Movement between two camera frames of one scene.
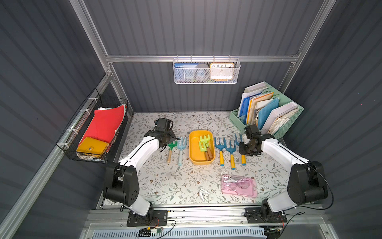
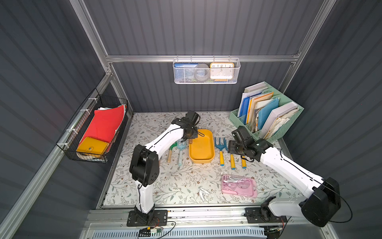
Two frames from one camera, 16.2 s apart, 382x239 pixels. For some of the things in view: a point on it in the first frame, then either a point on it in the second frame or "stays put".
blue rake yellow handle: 232,150 stays put
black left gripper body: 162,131 -> 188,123
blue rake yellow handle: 221,147 stays put
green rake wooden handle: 171,145 stays put
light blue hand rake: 181,147 stays put
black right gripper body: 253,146 -> 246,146
